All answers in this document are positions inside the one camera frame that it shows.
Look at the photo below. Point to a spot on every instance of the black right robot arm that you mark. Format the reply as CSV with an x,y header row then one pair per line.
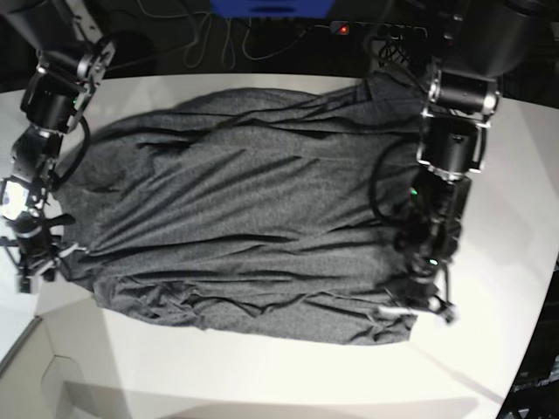
x,y
74,52

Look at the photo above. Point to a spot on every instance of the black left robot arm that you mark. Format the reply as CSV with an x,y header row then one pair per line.
x,y
484,41

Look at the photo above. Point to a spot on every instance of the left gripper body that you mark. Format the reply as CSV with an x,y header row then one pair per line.
x,y
428,295

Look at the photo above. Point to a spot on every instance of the grey t-shirt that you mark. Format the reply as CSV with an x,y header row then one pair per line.
x,y
247,211

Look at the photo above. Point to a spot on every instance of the blue box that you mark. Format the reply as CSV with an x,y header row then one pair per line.
x,y
272,8

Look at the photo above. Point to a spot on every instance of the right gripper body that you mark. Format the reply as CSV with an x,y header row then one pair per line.
x,y
34,250

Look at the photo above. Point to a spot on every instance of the black power strip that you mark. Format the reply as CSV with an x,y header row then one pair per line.
x,y
379,31

